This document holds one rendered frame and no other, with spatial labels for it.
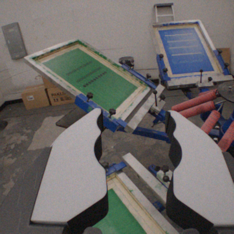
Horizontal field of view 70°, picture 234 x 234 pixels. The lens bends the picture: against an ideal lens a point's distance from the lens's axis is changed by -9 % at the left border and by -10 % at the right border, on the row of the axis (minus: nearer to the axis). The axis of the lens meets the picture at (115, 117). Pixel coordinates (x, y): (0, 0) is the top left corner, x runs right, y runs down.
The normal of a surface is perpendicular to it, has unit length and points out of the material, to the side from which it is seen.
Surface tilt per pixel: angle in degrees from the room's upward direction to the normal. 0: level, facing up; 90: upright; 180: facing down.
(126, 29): 90
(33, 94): 89
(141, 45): 90
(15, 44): 90
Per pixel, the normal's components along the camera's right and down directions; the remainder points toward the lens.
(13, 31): 0.01, 0.54
